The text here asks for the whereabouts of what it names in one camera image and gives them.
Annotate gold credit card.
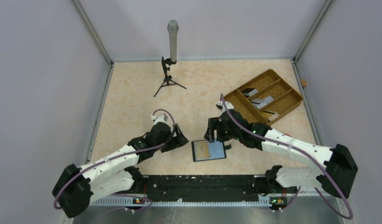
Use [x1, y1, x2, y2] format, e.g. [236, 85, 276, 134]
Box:
[194, 141, 210, 161]

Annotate black leather card holder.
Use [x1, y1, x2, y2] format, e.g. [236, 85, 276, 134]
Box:
[191, 140, 232, 162]

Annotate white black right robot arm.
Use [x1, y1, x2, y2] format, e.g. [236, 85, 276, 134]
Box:
[204, 109, 358, 198]

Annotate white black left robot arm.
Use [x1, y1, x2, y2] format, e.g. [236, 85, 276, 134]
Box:
[52, 122, 189, 218]

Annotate silver card stack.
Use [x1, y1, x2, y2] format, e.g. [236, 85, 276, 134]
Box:
[250, 96, 274, 109]

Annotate black card stack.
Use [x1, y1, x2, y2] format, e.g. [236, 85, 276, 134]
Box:
[241, 88, 258, 97]

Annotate gold card stack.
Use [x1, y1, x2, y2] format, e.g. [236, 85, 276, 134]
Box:
[261, 110, 280, 122]

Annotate woven wicker divided tray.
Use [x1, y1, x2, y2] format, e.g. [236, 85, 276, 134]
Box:
[224, 69, 303, 125]

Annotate black mini tripod stand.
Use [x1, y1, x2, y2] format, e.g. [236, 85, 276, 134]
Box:
[154, 56, 187, 97]

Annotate grey microphone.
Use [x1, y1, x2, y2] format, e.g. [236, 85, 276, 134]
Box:
[167, 20, 179, 64]

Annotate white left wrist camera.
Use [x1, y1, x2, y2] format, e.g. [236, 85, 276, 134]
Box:
[151, 114, 167, 125]

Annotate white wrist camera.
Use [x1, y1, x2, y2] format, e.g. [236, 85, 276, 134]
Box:
[151, 114, 167, 125]
[216, 101, 234, 113]

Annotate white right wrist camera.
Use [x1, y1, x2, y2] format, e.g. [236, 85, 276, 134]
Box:
[216, 101, 234, 113]

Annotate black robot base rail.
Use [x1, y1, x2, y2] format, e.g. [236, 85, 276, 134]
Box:
[132, 175, 282, 203]

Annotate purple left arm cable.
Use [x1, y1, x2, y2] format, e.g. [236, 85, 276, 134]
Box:
[53, 109, 176, 213]

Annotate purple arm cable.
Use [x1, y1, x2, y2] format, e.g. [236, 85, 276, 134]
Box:
[53, 109, 176, 213]
[219, 93, 354, 220]

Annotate small wooden wall block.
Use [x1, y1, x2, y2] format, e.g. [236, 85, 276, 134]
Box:
[300, 78, 307, 88]

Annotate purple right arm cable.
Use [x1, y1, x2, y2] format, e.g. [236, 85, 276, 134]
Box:
[219, 93, 354, 220]

